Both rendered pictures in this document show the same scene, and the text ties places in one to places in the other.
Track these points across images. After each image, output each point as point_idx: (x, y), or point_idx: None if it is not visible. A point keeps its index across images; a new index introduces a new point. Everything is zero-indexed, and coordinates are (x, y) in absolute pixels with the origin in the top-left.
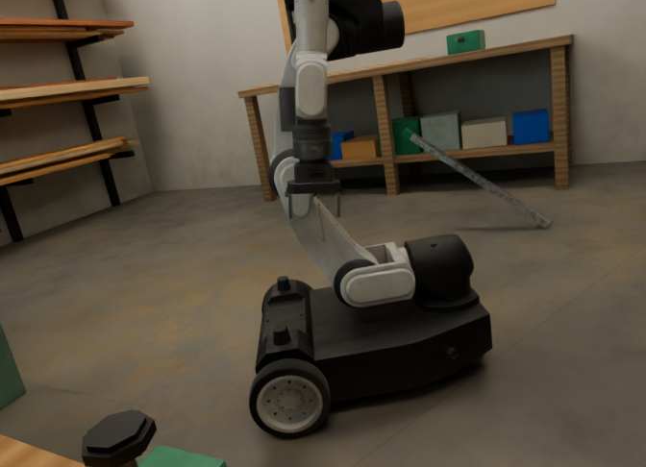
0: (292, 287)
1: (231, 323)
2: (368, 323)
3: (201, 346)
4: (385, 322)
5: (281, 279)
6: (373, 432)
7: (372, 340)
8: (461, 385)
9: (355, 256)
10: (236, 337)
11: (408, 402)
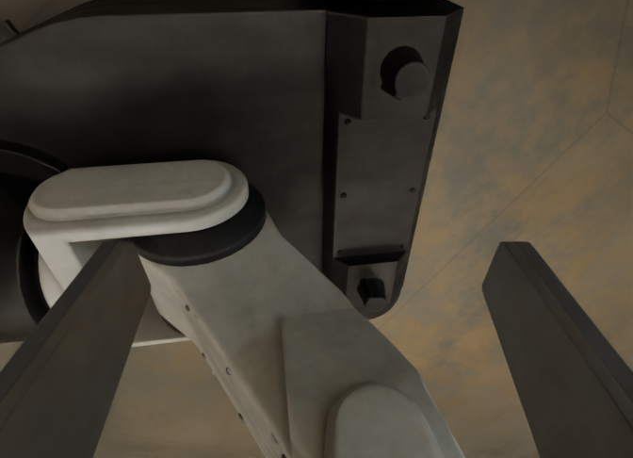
0: (354, 286)
1: (435, 282)
2: (197, 144)
3: (483, 237)
4: (158, 139)
5: (379, 301)
6: None
7: (184, 63)
8: (29, 17)
9: (189, 273)
10: (431, 247)
11: None
